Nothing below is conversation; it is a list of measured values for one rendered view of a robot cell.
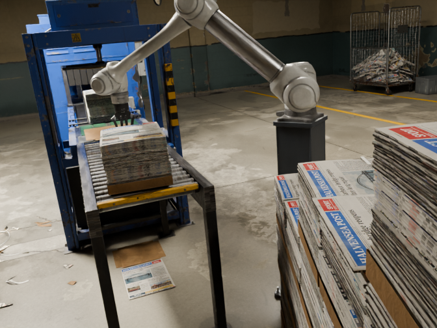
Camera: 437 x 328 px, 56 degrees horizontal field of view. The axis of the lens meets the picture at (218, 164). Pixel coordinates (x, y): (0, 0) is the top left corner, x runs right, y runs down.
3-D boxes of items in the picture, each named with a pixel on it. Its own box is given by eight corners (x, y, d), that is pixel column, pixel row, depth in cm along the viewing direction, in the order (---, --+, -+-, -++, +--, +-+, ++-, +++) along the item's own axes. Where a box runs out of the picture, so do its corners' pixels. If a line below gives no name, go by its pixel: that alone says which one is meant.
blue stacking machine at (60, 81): (158, 154, 547) (136, -13, 486) (56, 172, 507) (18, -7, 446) (139, 134, 683) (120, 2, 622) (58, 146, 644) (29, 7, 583)
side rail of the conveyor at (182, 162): (217, 209, 183) (214, 185, 180) (205, 212, 182) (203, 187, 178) (156, 147, 305) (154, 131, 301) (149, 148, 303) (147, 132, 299)
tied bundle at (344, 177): (424, 225, 122) (430, 151, 115) (484, 282, 94) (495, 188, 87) (298, 233, 124) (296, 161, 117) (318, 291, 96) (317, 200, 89)
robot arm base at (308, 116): (285, 114, 218) (284, 103, 216) (324, 115, 205) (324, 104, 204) (268, 121, 204) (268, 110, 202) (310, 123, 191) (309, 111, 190)
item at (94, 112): (123, 119, 363) (119, 90, 356) (89, 123, 354) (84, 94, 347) (118, 113, 398) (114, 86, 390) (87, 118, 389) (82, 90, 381)
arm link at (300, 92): (325, 87, 187) (330, 94, 167) (302, 114, 193) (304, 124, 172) (194, -22, 182) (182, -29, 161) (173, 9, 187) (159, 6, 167)
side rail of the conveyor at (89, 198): (103, 235, 168) (97, 209, 164) (89, 239, 166) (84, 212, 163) (86, 159, 289) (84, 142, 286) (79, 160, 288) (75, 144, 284)
